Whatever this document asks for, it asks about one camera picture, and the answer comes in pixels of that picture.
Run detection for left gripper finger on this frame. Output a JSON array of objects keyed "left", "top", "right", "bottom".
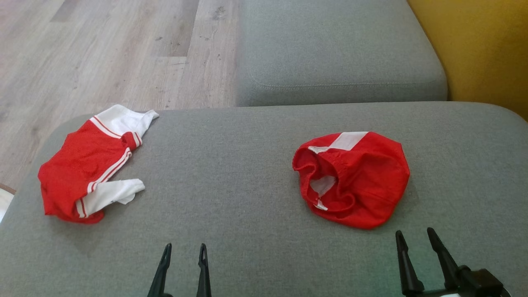
[
  {"left": 196, "top": 243, "right": 212, "bottom": 297},
  {"left": 147, "top": 243, "right": 172, "bottom": 297}
]

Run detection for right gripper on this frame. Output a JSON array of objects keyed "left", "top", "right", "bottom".
[{"left": 395, "top": 227, "right": 512, "bottom": 297}]

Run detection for red shorts with white trim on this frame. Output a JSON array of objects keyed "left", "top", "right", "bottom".
[{"left": 292, "top": 132, "right": 410, "bottom": 230}]

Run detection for red and white jersey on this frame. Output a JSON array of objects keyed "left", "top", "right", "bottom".
[{"left": 38, "top": 104, "right": 160, "bottom": 224}]

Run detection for large grey sofa seat cushion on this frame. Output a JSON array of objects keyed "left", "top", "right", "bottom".
[{"left": 0, "top": 101, "right": 528, "bottom": 297}]

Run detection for small grey sofa cushion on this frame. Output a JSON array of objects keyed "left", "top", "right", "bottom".
[{"left": 236, "top": 0, "right": 448, "bottom": 108}]

